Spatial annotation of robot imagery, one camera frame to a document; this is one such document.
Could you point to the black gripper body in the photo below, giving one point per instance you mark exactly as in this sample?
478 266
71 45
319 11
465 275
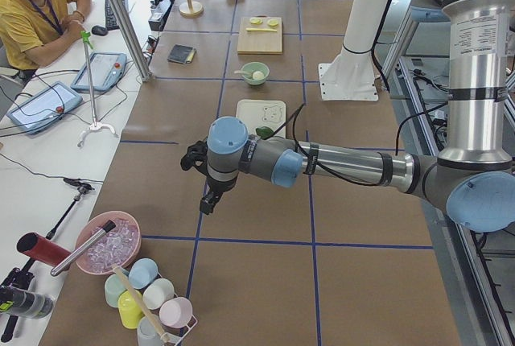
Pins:
217 187

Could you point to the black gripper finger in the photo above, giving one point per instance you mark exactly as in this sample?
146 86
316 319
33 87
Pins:
209 201

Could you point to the white ceramic spoon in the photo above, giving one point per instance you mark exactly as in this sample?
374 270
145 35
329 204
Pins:
246 74

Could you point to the pink bowl with ice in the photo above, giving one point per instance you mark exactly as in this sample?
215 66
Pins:
118 247

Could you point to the light green ceramic bowl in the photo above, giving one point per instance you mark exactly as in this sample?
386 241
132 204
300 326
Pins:
256 66

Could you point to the white bear serving tray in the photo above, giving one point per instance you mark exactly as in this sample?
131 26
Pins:
259 113

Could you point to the blue cup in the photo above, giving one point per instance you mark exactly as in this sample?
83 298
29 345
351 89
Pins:
143 272

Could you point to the white cup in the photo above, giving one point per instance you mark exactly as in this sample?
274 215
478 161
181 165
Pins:
158 292

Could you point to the yellow sponge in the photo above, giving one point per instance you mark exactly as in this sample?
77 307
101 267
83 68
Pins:
191 55

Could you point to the grey folded cloth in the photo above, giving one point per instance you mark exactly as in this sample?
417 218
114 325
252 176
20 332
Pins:
179 54

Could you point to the pink cup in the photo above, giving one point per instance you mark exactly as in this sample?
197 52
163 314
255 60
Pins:
176 312

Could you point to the blue teach pendant far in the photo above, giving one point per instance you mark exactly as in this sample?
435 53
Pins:
107 69

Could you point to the blue teach pendant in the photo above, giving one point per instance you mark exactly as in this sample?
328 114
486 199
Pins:
45 108
107 69

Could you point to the green cup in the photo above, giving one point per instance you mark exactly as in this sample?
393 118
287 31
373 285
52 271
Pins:
113 289

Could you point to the yellow cup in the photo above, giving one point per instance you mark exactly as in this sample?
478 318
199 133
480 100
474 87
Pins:
129 311

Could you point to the wooden cutting board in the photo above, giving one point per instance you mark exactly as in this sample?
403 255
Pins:
259 43

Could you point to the yellow plastic knife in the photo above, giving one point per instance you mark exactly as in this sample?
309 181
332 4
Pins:
258 29

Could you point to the lemon slice upper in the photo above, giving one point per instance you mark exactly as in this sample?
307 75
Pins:
255 20

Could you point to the wooden mug tree stand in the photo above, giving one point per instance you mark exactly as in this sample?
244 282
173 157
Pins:
191 9

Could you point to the metal muddler rod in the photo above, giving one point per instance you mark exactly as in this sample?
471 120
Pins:
73 256

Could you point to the black computer mouse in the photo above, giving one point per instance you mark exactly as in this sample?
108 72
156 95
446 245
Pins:
99 30

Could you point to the blue teach pendant near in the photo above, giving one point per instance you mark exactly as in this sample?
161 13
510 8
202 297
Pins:
45 108

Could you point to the person in yellow shirt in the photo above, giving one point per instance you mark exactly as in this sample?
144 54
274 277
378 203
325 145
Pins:
36 33

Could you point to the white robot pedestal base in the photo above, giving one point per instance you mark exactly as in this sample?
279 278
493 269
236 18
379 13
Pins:
350 76

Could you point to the aluminium frame post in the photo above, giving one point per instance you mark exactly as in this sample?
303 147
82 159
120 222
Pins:
131 40

